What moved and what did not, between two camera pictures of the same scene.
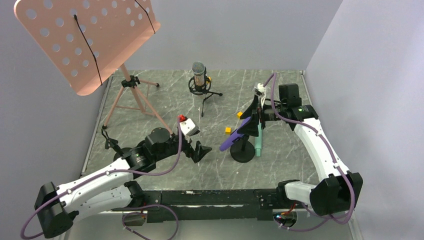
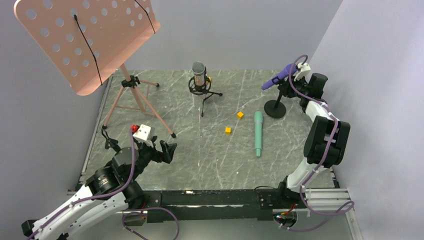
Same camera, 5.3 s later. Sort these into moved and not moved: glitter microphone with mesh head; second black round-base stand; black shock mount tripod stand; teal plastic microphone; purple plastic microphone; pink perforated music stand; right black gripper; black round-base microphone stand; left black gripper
Moved: right black gripper; left black gripper; black round-base microphone stand; purple plastic microphone
Not moved: pink perforated music stand; teal plastic microphone; glitter microphone with mesh head; second black round-base stand; black shock mount tripod stand
